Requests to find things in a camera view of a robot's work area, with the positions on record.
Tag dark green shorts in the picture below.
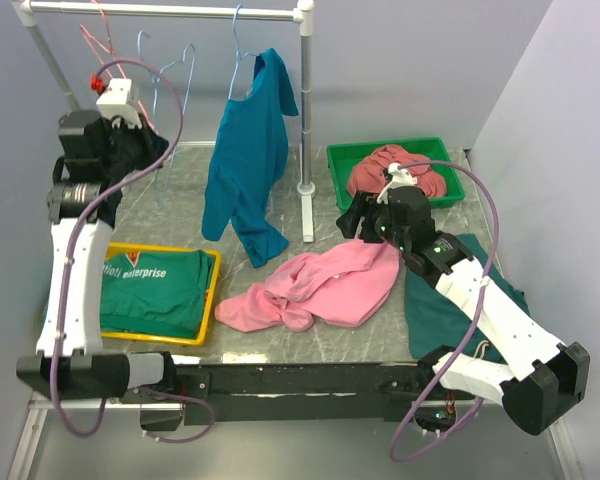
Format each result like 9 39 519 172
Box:
404 234 529 363

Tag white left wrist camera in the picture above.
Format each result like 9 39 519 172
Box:
90 75 142 129

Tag aluminium frame rail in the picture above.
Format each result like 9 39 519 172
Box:
8 399 584 479

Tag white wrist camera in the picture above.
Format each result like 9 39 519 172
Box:
376 162 417 204
90 75 142 129

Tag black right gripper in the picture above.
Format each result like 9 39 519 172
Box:
335 190 409 252

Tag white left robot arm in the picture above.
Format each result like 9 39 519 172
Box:
16 110 179 402

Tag yellow plastic tray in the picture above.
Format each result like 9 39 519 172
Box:
101 243 221 347

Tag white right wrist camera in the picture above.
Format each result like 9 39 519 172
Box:
376 162 417 204

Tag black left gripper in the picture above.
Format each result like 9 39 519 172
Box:
100 112 169 181

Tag green plastic tray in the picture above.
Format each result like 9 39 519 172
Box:
326 137 465 211

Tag dusty red shirt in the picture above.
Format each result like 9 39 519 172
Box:
347 144 447 198

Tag blue t shirt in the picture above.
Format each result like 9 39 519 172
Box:
201 48 299 268

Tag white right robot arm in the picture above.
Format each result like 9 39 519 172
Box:
336 186 590 435

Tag silver clothes rack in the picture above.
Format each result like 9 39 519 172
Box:
12 1 316 243

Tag green printed t shirt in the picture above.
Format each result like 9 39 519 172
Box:
100 250 215 339

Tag blue wire hanger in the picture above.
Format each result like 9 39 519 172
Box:
136 29 198 206

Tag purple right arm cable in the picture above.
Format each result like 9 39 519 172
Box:
388 159 501 462

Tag pink t shirt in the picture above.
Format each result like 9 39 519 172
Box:
214 239 400 333

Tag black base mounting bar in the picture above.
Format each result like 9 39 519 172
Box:
118 360 483 432

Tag pink wire hanger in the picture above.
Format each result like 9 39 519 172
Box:
78 0 151 121

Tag blue hanger with shirt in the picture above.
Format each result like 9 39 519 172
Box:
228 4 256 100

